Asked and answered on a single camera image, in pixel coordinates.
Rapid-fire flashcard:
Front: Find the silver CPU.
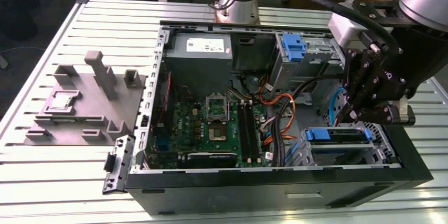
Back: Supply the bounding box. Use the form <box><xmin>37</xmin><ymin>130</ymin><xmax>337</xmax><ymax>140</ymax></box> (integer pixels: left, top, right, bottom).
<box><xmin>47</xmin><ymin>95</ymin><xmax>76</xmax><ymax>111</ymax></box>

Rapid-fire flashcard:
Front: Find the orange red power wire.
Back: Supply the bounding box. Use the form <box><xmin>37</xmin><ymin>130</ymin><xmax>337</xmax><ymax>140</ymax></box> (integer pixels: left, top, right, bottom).
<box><xmin>332</xmin><ymin>113</ymin><xmax>351</xmax><ymax>128</ymax></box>

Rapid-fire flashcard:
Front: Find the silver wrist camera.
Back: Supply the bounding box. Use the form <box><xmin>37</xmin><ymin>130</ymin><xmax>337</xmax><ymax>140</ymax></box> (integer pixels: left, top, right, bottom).
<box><xmin>328</xmin><ymin>15</ymin><xmax>368</xmax><ymax>49</ymax></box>

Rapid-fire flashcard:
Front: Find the CPU socket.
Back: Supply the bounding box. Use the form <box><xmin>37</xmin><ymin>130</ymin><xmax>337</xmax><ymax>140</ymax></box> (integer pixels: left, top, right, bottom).
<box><xmin>205</xmin><ymin>123</ymin><xmax>232</xmax><ymax>143</ymax></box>

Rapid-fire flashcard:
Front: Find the blue drive latch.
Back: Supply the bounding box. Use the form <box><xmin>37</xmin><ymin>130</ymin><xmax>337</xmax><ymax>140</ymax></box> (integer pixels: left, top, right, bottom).
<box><xmin>281</xmin><ymin>33</ymin><xmax>305</xmax><ymax>62</ymax></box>

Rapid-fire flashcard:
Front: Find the red twisted wire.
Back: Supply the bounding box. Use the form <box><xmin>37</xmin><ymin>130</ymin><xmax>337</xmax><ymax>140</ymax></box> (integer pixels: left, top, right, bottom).
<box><xmin>156</xmin><ymin>71</ymin><xmax>175</xmax><ymax>127</ymax></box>

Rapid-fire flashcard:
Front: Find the black office chair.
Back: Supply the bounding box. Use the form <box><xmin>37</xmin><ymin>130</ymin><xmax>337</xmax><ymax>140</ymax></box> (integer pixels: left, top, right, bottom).
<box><xmin>0</xmin><ymin>0</ymin><xmax>39</xmax><ymax>41</ymax></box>

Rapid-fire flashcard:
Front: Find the metal disk bay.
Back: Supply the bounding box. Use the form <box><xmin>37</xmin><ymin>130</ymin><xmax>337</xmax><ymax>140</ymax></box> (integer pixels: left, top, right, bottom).
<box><xmin>285</xmin><ymin>126</ymin><xmax>395</xmax><ymax>167</ymax></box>

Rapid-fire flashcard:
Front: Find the metal drive cage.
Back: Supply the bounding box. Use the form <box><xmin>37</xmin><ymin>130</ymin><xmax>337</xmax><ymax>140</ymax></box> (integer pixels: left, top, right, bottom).
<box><xmin>269</xmin><ymin>32</ymin><xmax>351</xmax><ymax>96</ymax></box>

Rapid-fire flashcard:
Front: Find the orange wire bundle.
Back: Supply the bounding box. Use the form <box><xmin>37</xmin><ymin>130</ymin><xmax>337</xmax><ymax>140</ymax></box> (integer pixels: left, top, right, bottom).
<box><xmin>259</xmin><ymin>74</ymin><xmax>299</xmax><ymax>146</ymax></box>

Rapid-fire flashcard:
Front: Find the black cable bundle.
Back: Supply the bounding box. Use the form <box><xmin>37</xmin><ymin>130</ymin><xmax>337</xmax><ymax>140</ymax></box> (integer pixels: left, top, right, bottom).
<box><xmin>272</xmin><ymin>73</ymin><xmax>347</xmax><ymax>167</ymax></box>

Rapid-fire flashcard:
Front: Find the grey card retention bracket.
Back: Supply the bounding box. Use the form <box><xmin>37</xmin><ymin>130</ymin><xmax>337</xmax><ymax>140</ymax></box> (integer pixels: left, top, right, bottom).
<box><xmin>101</xmin><ymin>134</ymin><xmax>136</xmax><ymax>195</ymax></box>

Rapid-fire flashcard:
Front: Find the metal socket cover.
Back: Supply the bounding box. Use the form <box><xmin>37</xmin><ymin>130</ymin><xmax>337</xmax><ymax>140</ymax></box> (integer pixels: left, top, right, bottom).
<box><xmin>204</xmin><ymin>92</ymin><xmax>232</xmax><ymax>124</ymax></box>

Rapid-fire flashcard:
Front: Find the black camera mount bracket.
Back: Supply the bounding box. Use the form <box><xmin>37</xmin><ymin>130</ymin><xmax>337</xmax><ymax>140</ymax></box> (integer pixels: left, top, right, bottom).
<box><xmin>352</xmin><ymin>0</ymin><xmax>407</xmax><ymax>25</ymax></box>

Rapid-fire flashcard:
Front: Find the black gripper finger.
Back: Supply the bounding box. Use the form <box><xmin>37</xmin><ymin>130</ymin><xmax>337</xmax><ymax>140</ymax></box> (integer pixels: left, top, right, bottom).
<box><xmin>344</xmin><ymin>49</ymin><xmax>381</xmax><ymax>104</ymax></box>
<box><xmin>341</xmin><ymin>100</ymin><xmax>399</xmax><ymax>125</ymax></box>

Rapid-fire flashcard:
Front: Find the grey power supply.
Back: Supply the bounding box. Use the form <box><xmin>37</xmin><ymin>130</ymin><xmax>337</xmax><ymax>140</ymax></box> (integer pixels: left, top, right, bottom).
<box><xmin>164</xmin><ymin>32</ymin><xmax>235</xmax><ymax>99</ymax></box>

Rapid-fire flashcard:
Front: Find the green RAM stick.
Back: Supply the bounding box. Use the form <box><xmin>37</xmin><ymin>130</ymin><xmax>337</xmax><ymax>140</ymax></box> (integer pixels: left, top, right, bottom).
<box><xmin>48</xmin><ymin>119</ymin><xmax>87</xmax><ymax>125</ymax></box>

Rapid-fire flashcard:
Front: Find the grey parts rack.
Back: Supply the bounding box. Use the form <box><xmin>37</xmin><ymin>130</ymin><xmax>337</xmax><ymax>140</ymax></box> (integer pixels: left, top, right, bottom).
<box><xmin>23</xmin><ymin>50</ymin><xmax>148</xmax><ymax>147</ymax></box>

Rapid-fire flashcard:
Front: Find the blue data wire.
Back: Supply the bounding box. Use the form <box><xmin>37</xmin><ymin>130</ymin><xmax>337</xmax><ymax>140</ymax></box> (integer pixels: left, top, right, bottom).
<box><xmin>328</xmin><ymin>87</ymin><xmax>348</xmax><ymax>126</ymax></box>

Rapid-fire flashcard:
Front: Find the green motherboard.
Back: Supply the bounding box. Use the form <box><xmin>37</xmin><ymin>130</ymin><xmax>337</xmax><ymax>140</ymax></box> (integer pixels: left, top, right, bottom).
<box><xmin>145</xmin><ymin>95</ymin><xmax>277</xmax><ymax>169</ymax></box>

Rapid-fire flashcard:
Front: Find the hard disk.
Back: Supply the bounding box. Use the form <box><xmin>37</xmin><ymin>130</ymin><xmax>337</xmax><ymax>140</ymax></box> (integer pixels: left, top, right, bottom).
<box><xmin>285</xmin><ymin>127</ymin><xmax>372</xmax><ymax>167</ymax></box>

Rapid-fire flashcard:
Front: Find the black graphics card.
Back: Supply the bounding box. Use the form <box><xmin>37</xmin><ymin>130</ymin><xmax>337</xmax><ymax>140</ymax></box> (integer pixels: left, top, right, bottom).
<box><xmin>176</xmin><ymin>152</ymin><xmax>239</xmax><ymax>169</ymax></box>

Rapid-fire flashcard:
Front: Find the black open PC case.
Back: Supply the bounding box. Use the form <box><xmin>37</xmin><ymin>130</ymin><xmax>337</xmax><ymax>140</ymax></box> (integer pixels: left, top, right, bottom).
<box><xmin>124</xmin><ymin>20</ymin><xmax>435</xmax><ymax>216</ymax></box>

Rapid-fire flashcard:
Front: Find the black RAM slot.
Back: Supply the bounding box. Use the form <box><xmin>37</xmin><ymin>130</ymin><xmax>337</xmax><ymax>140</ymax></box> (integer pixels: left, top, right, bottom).
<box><xmin>245</xmin><ymin>100</ymin><xmax>261</xmax><ymax>163</ymax></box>
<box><xmin>236</xmin><ymin>100</ymin><xmax>249</xmax><ymax>163</ymax></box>

